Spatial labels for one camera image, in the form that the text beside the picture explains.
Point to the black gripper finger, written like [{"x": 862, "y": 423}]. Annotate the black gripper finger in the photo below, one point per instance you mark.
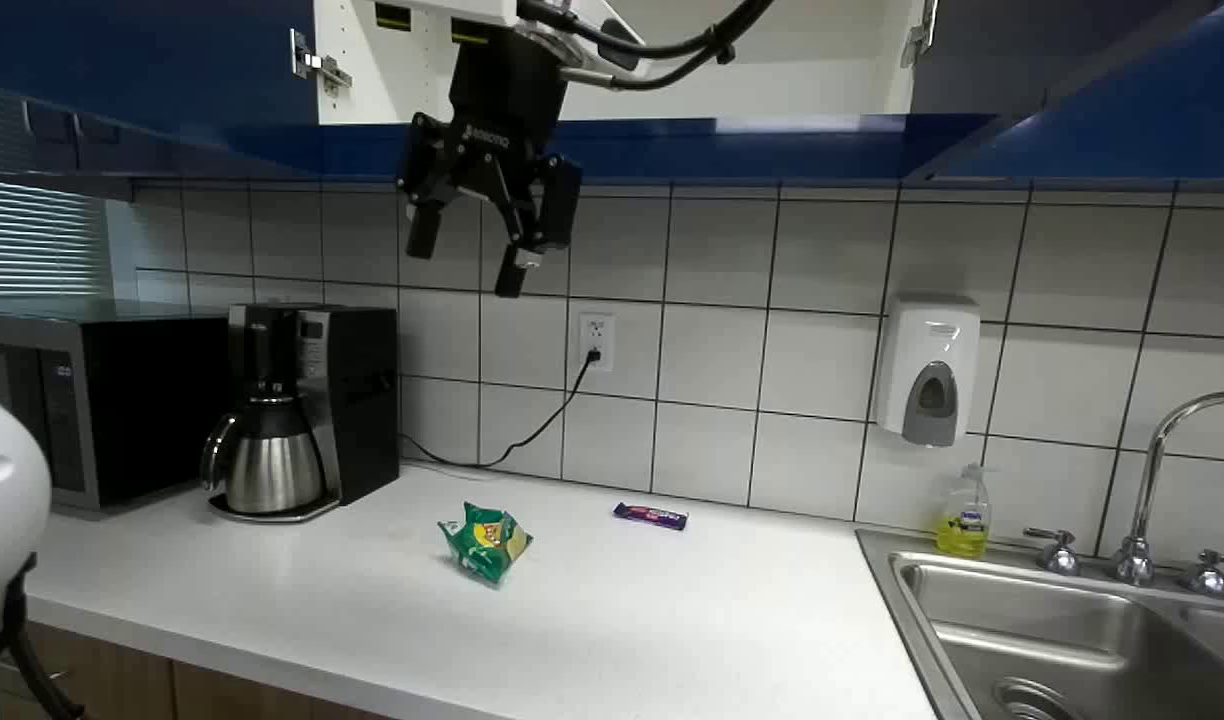
[
  {"x": 539, "y": 214},
  {"x": 427, "y": 185}
]

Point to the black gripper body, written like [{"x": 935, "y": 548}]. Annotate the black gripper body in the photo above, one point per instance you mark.
[{"x": 507, "y": 92}]

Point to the green snack packet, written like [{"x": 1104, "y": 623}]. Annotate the green snack packet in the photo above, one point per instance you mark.
[{"x": 485, "y": 542}]

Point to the metal cabinet hinge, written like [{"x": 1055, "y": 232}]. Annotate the metal cabinet hinge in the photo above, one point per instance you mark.
[
  {"x": 924, "y": 25},
  {"x": 318, "y": 60}
]

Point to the blue cabinet door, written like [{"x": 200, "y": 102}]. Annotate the blue cabinet door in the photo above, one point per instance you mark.
[
  {"x": 134, "y": 66},
  {"x": 1104, "y": 92}
]

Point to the wooden base cabinet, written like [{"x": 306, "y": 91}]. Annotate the wooden base cabinet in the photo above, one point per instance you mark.
[{"x": 116, "y": 680}]

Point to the black coffee maker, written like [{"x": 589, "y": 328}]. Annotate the black coffee maker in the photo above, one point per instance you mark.
[{"x": 355, "y": 387}]

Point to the stainless steel carafe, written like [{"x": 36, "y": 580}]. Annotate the stainless steel carafe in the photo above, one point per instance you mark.
[{"x": 271, "y": 463}]

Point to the purple candy bar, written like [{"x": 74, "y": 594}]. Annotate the purple candy bar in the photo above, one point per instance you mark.
[{"x": 648, "y": 512}]

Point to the black steel microwave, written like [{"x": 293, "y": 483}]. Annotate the black steel microwave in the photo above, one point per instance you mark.
[{"x": 104, "y": 406}]

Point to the white window blinds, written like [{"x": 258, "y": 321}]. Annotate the white window blinds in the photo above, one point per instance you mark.
[{"x": 36, "y": 246}]

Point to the yellow dish soap bottle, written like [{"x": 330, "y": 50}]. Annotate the yellow dish soap bottle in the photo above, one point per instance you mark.
[{"x": 962, "y": 517}]

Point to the stainless steel sink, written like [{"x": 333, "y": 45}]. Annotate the stainless steel sink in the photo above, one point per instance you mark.
[{"x": 1036, "y": 625}]

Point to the chrome gooseneck faucet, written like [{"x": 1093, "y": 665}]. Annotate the chrome gooseneck faucet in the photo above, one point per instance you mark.
[{"x": 1153, "y": 483}]

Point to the white wall outlet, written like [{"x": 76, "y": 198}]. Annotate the white wall outlet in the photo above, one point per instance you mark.
[{"x": 593, "y": 341}]

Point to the white blue wall cabinet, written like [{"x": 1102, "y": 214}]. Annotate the white blue wall cabinet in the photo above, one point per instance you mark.
[{"x": 717, "y": 142}]

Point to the white wall soap dispenser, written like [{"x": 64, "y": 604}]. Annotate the white wall soap dispenser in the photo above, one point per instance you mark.
[{"x": 930, "y": 368}]

